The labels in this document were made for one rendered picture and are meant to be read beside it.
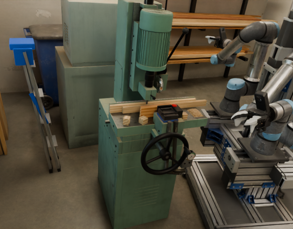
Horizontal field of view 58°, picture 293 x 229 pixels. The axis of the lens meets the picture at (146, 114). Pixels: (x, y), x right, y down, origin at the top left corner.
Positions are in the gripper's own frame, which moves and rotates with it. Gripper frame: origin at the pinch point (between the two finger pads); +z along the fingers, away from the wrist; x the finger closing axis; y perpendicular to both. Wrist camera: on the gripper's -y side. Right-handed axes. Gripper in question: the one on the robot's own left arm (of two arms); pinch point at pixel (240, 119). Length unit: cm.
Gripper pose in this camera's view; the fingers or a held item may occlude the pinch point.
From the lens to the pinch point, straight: 107.0
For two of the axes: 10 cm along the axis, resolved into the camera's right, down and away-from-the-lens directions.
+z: -8.2, 2.1, -5.3
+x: -5.7, -3.4, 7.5
